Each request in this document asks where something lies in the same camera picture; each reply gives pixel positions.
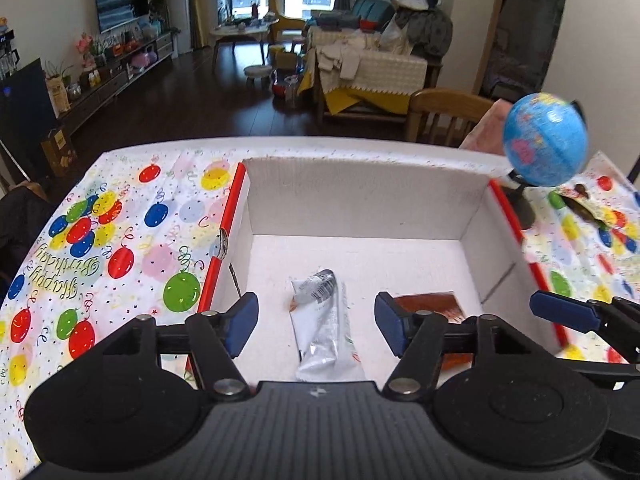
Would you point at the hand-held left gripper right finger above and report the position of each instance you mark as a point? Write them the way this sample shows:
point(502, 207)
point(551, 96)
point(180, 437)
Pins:
point(387, 321)

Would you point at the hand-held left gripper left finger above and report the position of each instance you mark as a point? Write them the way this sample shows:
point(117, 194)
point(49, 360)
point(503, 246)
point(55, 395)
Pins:
point(242, 321)

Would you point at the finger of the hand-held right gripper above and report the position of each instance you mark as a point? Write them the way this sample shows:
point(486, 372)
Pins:
point(565, 311)
point(600, 372)

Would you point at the brown snack packet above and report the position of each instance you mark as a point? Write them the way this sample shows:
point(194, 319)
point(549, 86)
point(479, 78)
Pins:
point(435, 305)

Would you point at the silver snack packet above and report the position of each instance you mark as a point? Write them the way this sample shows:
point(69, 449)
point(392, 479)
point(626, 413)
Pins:
point(325, 340)

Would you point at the red cardboard box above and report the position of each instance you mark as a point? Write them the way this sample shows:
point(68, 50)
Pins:
point(360, 200)

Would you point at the olive green snack wrapper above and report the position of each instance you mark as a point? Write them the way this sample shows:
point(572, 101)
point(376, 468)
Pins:
point(585, 206)

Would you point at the balloon printed tablecloth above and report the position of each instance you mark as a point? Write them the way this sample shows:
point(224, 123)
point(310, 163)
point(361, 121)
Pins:
point(125, 240)

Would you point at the blue desk globe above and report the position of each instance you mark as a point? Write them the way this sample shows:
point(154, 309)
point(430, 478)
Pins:
point(545, 140)

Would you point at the pink cloth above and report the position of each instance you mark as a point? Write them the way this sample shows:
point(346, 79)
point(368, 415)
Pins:
point(487, 127)

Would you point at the wooden chair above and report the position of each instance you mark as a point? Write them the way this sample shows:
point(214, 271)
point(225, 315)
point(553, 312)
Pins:
point(450, 110)

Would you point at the sofa with cream cover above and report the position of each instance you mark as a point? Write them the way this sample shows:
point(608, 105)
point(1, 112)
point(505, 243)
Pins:
point(380, 75)

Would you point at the small round stool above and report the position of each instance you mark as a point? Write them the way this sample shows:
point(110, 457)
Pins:
point(258, 72)

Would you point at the brown cardboard box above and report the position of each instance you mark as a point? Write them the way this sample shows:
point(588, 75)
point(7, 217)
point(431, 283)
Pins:
point(59, 152)

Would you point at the dark television cabinet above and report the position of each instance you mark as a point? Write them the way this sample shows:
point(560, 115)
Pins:
point(115, 80)

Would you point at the pink toy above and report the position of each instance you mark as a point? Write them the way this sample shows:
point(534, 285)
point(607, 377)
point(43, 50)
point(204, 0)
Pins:
point(141, 59)

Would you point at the round white coffee table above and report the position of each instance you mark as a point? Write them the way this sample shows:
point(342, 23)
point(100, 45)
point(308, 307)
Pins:
point(240, 32)

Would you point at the brown paper bag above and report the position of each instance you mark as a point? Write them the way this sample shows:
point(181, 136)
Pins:
point(57, 95)

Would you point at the pile of clothes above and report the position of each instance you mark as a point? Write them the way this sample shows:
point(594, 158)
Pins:
point(425, 25)

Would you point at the yellow giraffe chair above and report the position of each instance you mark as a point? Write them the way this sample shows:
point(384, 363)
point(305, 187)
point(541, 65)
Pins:
point(285, 20)

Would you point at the black tall cabinet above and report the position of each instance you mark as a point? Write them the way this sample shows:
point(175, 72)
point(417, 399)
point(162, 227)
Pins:
point(25, 105)

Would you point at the pink flower bouquet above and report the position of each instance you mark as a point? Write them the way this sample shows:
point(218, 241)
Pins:
point(86, 47)

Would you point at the flat screen television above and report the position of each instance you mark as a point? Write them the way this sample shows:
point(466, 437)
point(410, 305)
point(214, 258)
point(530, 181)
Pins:
point(120, 0)

